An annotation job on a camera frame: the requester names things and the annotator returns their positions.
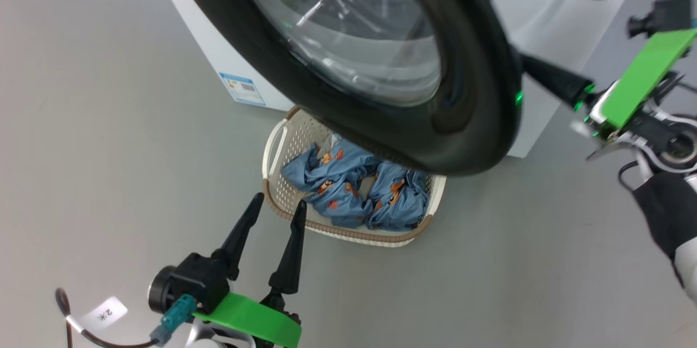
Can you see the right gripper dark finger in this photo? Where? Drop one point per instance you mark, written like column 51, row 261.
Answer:
column 555, row 81

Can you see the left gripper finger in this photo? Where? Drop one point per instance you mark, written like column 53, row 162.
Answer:
column 291, row 255
column 242, row 239

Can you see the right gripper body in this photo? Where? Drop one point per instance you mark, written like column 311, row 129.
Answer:
column 642, row 75

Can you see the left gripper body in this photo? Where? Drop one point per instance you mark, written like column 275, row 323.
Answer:
column 196, row 280

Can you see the blue patterned garment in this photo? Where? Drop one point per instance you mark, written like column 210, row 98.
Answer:
column 397, row 206
column 332, row 184

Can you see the black glass washing machine door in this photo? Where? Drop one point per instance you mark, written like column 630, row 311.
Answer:
column 474, row 92

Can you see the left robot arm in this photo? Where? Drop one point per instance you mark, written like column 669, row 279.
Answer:
column 204, row 342

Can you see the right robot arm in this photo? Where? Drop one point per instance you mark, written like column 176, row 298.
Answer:
column 664, row 212

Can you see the white front-load washing machine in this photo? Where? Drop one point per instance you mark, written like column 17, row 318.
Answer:
column 550, row 26

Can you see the cream perforated laundry basket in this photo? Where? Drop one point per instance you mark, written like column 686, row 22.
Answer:
column 298, row 135

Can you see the blue energy label sticker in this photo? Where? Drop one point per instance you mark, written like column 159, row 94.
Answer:
column 242, row 88

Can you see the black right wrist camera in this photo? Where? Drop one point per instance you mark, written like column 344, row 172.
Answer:
column 667, row 16

